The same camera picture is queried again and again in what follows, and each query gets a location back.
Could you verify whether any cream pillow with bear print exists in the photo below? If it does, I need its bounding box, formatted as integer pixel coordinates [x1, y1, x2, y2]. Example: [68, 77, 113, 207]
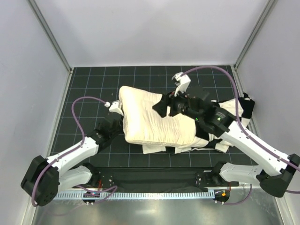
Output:
[119, 86, 196, 147]

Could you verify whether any black white checkered pillowcase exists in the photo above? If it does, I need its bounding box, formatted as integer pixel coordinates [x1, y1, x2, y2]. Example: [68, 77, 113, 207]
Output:
[142, 93, 255, 154]

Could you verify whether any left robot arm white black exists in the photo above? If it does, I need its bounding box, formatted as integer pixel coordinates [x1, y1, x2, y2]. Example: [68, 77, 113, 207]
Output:
[21, 112, 123, 207]

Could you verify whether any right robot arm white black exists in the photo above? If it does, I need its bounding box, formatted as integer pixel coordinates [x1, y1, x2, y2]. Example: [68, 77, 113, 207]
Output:
[152, 90, 300, 198]

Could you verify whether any black grid cutting mat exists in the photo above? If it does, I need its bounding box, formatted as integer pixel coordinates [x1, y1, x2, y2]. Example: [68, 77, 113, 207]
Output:
[50, 66, 255, 168]

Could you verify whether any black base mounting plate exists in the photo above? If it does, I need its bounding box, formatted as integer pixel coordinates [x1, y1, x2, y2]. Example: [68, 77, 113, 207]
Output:
[72, 167, 239, 192]

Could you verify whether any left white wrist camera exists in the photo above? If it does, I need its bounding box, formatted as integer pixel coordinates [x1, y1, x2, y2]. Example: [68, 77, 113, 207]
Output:
[109, 100, 123, 115]

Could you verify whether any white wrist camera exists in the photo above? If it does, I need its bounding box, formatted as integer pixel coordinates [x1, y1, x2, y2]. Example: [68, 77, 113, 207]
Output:
[172, 72, 191, 96]
[109, 100, 123, 115]

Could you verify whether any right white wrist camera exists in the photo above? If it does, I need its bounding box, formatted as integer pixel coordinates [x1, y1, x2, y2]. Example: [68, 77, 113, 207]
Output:
[172, 72, 191, 96]

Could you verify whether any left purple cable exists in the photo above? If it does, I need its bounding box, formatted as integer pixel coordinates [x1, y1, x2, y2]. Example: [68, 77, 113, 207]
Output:
[30, 96, 118, 207]

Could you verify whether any purple cable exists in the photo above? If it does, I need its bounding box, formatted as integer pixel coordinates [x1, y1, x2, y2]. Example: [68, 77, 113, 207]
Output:
[30, 96, 118, 207]
[181, 66, 300, 206]

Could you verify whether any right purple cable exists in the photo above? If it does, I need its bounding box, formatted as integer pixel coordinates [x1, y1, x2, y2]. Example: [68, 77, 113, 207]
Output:
[181, 66, 300, 206]

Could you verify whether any slotted white cable duct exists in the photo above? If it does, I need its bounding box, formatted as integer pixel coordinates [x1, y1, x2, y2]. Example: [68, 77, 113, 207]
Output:
[53, 189, 215, 201]

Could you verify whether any aluminium front frame rail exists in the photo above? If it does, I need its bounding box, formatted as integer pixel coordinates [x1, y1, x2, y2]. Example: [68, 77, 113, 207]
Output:
[27, 170, 285, 191]

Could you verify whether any right aluminium corner post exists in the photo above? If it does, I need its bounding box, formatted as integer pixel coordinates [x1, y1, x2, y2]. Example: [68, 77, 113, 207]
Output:
[232, 0, 278, 71]

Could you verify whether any aluminium corner post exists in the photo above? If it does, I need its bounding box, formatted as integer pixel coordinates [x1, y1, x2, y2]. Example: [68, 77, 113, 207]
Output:
[232, 0, 278, 71]
[26, 0, 73, 75]

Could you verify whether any left aluminium corner post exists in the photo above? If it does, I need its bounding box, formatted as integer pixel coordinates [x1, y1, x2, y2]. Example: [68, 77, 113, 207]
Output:
[26, 0, 73, 75]

